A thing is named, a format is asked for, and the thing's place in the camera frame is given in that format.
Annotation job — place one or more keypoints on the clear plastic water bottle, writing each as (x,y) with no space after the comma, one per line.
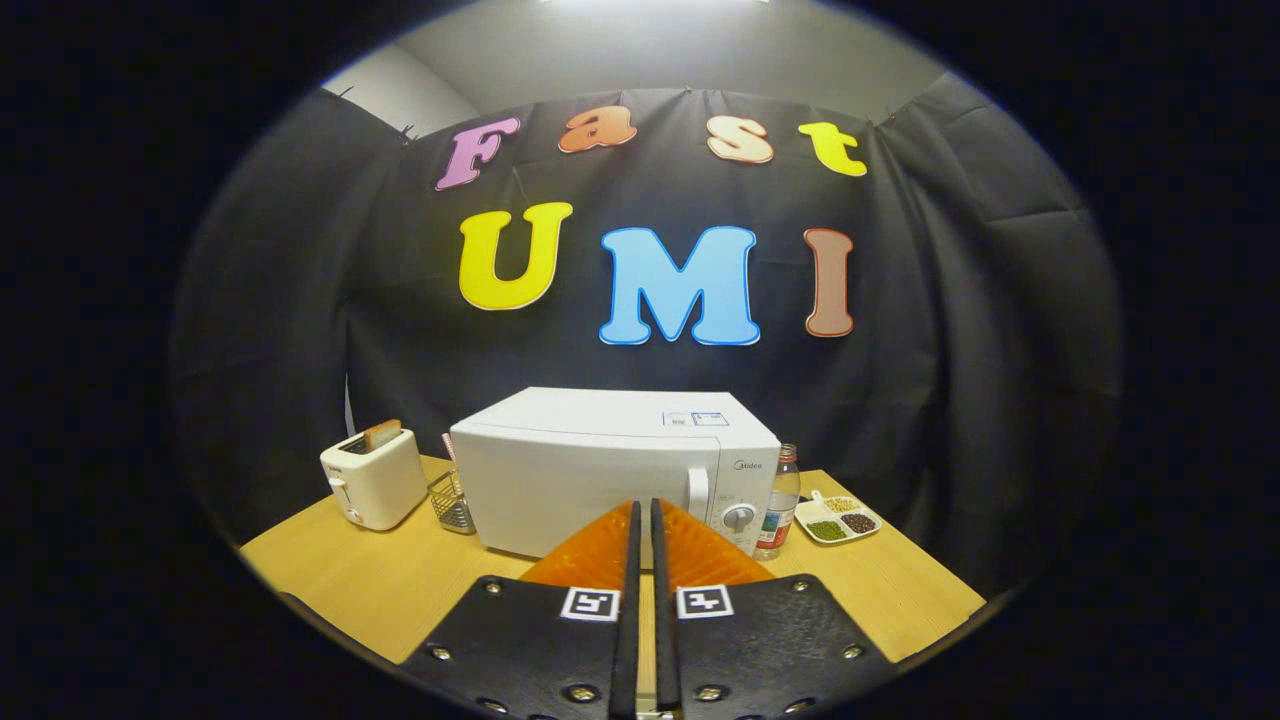
(778,510)

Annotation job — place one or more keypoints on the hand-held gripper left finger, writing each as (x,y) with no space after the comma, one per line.
(628,620)

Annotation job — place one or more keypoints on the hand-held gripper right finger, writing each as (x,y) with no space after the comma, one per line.
(663,620)

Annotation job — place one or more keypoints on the white microwave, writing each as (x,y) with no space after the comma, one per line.
(580,470)

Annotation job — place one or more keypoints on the pink striped straw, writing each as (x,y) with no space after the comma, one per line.
(448,450)

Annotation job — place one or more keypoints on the brown toast slice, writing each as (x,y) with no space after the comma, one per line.
(382,434)

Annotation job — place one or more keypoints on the white toaster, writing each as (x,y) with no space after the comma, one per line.
(378,485)

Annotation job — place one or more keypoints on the white divided dish of beans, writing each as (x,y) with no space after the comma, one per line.
(838,520)

